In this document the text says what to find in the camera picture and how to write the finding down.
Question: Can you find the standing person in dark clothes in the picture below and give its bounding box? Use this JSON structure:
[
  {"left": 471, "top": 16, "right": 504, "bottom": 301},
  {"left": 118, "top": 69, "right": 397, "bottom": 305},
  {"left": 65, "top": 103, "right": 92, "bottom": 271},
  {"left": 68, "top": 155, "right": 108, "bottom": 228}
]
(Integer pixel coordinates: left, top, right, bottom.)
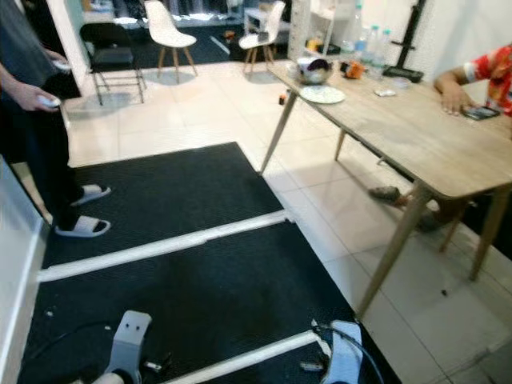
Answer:
[{"left": 0, "top": 0, "right": 113, "bottom": 239}]

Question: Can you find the white floor tape strip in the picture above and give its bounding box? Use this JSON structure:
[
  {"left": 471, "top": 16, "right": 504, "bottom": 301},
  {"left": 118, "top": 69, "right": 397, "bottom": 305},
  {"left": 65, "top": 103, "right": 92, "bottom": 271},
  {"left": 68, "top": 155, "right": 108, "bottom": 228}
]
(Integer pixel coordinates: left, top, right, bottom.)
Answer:
[
  {"left": 38, "top": 210, "right": 291, "bottom": 283},
  {"left": 164, "top": 324, "right": 329, "bottom": 384}
]

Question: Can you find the white shell chair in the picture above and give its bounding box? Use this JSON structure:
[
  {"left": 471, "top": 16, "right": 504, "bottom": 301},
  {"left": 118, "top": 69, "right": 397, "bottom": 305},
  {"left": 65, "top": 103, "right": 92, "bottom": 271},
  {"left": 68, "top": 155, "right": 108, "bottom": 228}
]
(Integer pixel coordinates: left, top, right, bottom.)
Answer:
[
  {"left": 144, "top": 0, "right": 198, "bottom": 81},
  {"left": 238, "top": 0, "right": 287, "bottom": 74}
]

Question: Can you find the steel bowl with food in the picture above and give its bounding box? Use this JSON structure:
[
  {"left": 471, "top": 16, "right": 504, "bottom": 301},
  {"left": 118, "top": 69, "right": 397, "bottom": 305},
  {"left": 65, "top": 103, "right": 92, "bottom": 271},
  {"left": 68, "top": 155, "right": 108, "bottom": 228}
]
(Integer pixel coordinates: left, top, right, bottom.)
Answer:
[{"left": 296, "top": 58, "right": 334, "bottom": 86}]

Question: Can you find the floral print round plate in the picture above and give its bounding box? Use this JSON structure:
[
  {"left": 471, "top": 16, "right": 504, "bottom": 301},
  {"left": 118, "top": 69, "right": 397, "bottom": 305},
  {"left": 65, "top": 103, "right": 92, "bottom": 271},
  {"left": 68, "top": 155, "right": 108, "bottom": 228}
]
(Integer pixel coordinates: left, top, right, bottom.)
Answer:
[{"left": 298, "top": 85, "right": 346, "bottom": 106}]

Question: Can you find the white shelf unit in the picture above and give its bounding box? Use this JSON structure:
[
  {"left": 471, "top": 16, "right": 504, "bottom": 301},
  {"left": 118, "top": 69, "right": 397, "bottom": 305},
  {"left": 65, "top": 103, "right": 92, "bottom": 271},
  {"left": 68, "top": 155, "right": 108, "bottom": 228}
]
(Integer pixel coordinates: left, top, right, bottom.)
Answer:
[{"left": 288, "top": 0, "right": 338, "bottom": 58}]

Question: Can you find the orange black battery pack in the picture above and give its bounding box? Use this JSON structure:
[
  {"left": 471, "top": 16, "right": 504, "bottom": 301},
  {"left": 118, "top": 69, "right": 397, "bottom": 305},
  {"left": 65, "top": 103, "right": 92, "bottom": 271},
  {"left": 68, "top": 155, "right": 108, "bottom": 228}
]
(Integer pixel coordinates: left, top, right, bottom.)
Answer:
[{"left": 338, "top": 62, "right": 366, "bottom": 80}]

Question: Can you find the light wooden dining table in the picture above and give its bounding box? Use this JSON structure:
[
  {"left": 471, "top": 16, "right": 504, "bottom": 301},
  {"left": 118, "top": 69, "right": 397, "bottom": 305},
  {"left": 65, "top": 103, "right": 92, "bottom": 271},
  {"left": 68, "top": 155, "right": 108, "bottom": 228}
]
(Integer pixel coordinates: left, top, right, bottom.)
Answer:
[{"left": 260, "top": 56, "right": 512, "bottom": 319}]

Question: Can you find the black upright pole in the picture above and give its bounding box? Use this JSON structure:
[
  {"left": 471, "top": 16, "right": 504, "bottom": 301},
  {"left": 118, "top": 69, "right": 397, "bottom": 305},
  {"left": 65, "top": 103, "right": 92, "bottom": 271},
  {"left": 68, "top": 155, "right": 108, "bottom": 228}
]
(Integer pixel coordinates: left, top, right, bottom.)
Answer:
[{"left": 400, "top": 0, "right": 431, "bottom": 69}]

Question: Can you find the black smartphone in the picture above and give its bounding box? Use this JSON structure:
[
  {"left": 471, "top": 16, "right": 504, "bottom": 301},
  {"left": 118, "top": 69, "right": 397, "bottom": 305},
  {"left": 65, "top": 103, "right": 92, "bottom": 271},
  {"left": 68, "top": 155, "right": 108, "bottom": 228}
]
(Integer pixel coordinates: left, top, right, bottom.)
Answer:
[{"left": 462, "top": 104, "right": 502, "bottom": 122}]

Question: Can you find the person in orange patterned shirt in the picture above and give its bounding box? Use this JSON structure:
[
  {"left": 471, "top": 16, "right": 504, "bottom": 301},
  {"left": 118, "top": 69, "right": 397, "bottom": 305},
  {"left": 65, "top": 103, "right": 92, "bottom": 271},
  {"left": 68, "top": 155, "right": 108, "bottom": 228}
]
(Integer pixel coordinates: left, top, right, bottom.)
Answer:
[{"left": 368, "top": 44, "right": 512, "bottom": 234}]

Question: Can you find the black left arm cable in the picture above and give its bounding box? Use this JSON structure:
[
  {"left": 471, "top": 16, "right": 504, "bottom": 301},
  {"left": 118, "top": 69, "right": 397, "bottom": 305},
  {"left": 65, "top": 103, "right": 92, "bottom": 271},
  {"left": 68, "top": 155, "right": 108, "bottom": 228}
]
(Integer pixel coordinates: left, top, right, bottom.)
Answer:
[{"left": 20, "top": 320, "right": 113, "bottom": 377}]

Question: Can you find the black metal frame chair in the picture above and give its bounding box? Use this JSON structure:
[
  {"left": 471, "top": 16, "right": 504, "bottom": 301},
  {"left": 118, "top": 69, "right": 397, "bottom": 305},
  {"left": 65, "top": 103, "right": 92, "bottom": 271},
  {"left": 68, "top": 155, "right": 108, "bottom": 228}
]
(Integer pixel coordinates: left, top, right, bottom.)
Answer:
[{"left": 78, "top": 22, "right": 146, "bottom": 106}]

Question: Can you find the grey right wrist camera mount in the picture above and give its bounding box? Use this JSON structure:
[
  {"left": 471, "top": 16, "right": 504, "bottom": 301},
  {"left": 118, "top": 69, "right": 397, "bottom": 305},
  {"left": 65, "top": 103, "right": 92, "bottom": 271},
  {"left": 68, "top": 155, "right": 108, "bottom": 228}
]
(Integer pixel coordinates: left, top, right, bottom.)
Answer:
[{"left": 324, "top": 320, "right": 365, "bottom": 384}]

